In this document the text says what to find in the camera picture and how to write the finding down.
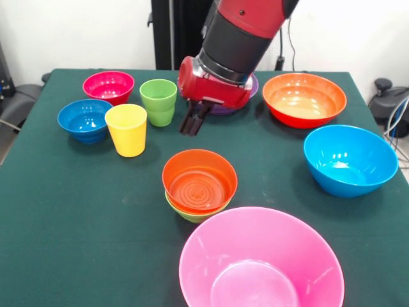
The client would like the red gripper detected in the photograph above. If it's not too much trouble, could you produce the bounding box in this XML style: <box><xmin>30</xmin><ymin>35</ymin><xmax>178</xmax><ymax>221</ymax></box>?
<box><xmin>177</xmin><ymin>56</ymin><xmax>253</xmax><ymax>137</ymax></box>

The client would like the green cup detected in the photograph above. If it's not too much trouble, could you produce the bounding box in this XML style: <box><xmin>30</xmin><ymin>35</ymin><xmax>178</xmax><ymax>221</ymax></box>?
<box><xmin>139</xmin><ymin>79</ymin><xmax>178</xmax><ymax>128</ymax></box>

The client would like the small orange bowl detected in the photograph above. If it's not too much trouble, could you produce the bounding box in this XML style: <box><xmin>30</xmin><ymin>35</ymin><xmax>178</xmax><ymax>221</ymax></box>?
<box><xmin>162</xmin><ymin>148</ymin><xmax>238</xmax><ymax>214</ymax></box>

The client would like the yellow cup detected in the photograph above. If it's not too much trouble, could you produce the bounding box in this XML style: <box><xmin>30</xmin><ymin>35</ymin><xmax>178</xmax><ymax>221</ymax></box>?
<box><xmin>104</xmin><ymin>104</ymin><xmax>148</xmax><ymax>158</ymax></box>

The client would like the small green bowl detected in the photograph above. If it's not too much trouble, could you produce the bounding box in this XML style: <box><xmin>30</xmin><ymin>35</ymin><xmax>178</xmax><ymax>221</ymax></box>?
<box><xmin>164</xmin><ymin>190</ymin><xmax>231</xmax><ymax>224</ymax></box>

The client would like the large orange bowl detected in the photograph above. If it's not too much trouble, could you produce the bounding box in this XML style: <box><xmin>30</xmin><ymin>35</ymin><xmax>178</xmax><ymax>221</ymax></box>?
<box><xmin>262</xmin><ymin>72</ymin><xmax>348</xmax><ymax>130</ymax></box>

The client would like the large pink bowl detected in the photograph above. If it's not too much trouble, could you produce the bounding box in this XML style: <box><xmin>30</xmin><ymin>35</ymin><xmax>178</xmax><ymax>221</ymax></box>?
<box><xmin>178</xmin><ymin>207</ymin><xmax>346</xmax><ymax>307</ymax></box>

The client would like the purple bowl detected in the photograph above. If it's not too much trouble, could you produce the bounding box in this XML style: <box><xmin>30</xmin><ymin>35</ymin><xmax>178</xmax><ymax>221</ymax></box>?
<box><xmin>177</xmin><ymin>72</ymin><xmax>259</xmax><ymax>116</ymax></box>

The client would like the small crimson bowl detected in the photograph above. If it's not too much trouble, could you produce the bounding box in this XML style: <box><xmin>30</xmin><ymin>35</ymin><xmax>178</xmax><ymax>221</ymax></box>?
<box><xmin>82</xmin><ymin>70</ymin><xmax>135</xmax><ymax>106</ymax></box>

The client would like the small dark blue bowl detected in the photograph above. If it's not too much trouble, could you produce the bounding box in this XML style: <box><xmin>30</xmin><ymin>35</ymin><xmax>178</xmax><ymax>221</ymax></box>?
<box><xmin>57</xmin><ymin>98</ymin><xmax>113</xmax><ymax>145</ymax></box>

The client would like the dark green tablecloth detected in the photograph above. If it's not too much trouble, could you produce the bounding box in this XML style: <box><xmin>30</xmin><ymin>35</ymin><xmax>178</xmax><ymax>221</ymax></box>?
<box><xmin>0</xmin><ymin>68</ymin><xmax>409</xmax><ymax>307</ymax></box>

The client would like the light blue bowl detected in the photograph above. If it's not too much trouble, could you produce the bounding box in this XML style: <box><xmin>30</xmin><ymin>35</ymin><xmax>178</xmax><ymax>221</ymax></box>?
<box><xmin>303</xmin><ymin>124</ymin><xmax>399</xmax><ymax>198</ymax></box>

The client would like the black hanging cable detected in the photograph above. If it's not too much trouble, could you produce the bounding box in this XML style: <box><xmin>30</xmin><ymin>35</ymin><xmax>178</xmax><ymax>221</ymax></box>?
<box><xmin>274</xmin><ymin>27</ymin><xmax>286</xmax><ymax>72</ymax></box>
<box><xmin>288</xmin><ymin>17</ymin><xmax>298</xmax><ymax>70</ymax></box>

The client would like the floor cable bundle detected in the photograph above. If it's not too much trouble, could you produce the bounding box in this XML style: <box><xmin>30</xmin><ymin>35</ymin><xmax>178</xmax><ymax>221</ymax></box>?
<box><xmin>382</xmin><ymin>95</ymin><xmax>409</xmax><ymax>154</ymax></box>

